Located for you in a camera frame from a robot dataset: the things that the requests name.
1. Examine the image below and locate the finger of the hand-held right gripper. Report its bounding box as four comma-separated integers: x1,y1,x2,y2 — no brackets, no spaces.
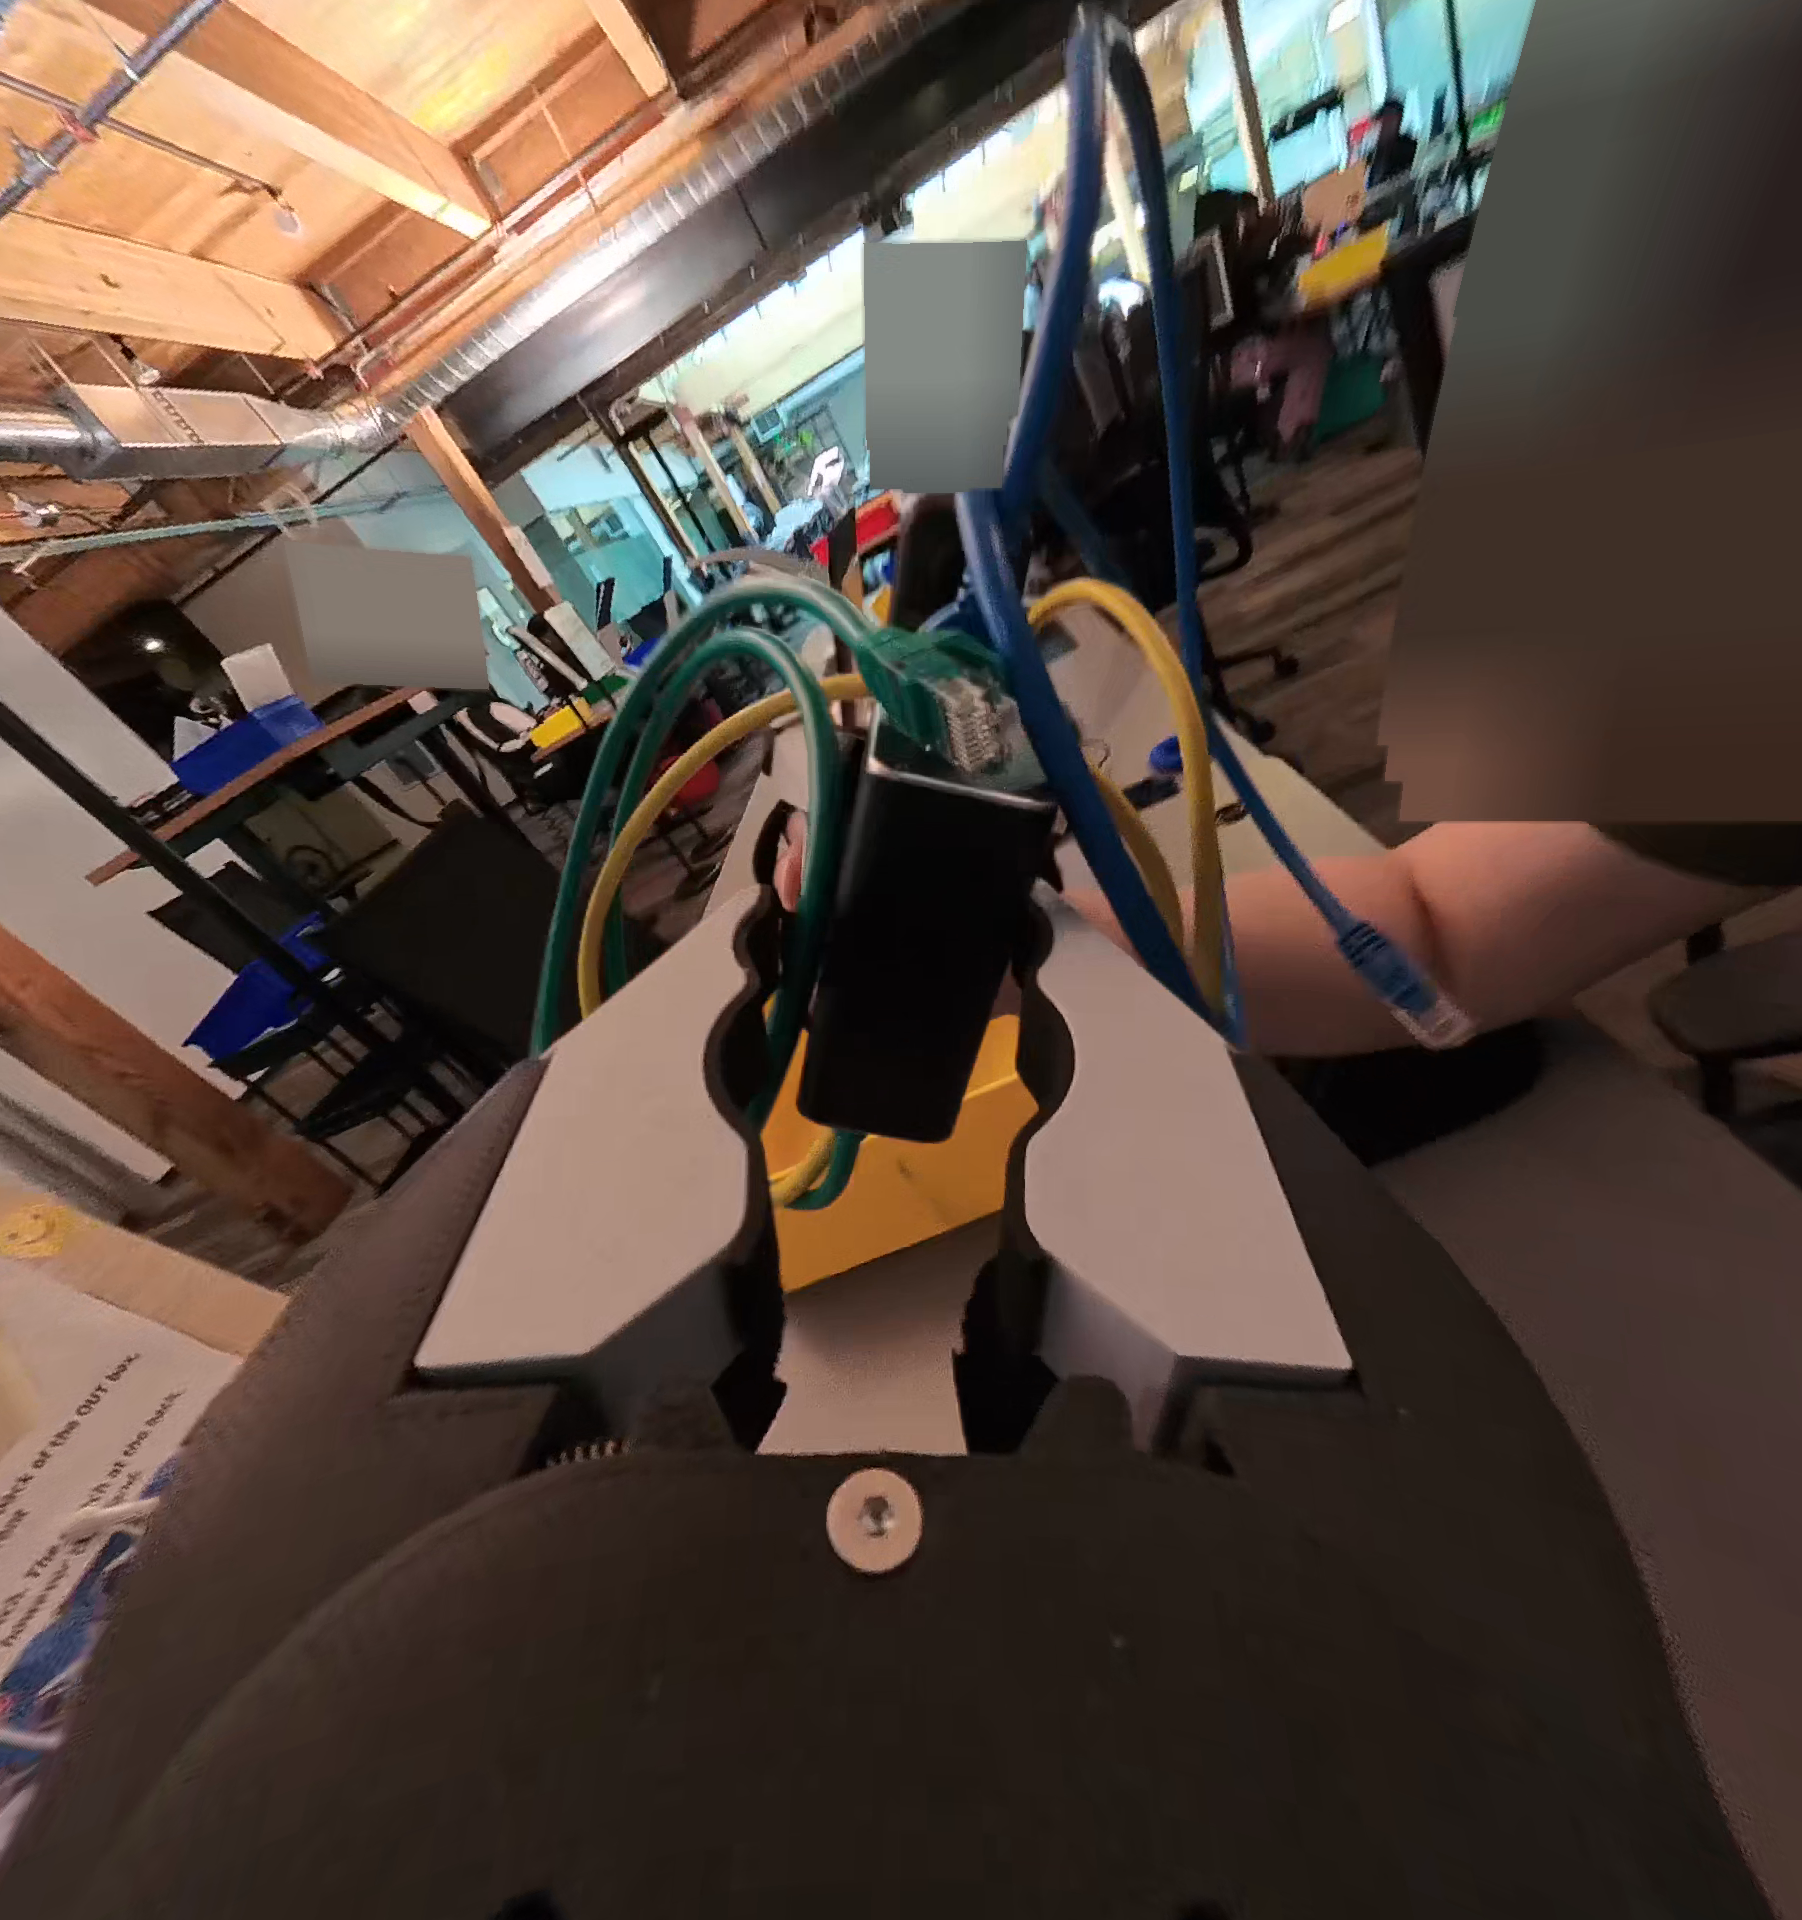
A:
710,719,846,907

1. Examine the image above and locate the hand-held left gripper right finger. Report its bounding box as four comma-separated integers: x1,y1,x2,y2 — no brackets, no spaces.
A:
963,885,1354,1452

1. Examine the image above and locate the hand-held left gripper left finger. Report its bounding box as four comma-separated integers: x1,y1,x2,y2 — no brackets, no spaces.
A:
411,885,789,1452

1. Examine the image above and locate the green ethernet cable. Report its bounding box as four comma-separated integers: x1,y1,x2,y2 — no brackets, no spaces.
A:
534,586,1012,1210

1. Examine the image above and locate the black ethernet splitter box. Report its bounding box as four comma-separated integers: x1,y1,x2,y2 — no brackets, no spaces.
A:
793,706,1065,1146

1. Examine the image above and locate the yellow plastic bin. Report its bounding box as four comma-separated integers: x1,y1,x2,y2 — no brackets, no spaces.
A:
778,1012,1041,1292

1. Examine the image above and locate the blue ethernet cable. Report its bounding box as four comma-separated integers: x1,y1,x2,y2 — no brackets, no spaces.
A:
956,0,1479,1047

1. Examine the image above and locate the yellow ethernet cable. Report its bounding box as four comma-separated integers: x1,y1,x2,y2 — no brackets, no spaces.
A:
579,579,1233,1210

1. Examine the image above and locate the person's right forearm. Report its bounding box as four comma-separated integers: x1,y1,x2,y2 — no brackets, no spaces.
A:
1068,823,1740,1062

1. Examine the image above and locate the black shelf rack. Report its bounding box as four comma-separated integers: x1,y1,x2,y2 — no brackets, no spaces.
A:
193,903,473,1162

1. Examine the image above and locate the blue plastic bin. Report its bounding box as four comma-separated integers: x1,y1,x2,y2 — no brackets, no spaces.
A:
183,914,340,1062
165,700,326,798

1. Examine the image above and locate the black pole stand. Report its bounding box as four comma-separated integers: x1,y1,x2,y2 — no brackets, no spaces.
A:
0,651,438,1162

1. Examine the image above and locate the instruction sheet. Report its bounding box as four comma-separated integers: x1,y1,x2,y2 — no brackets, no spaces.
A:
0,1307,245,1848

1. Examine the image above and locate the thin silver air duct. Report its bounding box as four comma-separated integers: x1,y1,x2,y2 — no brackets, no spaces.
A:
0,78,1085,485

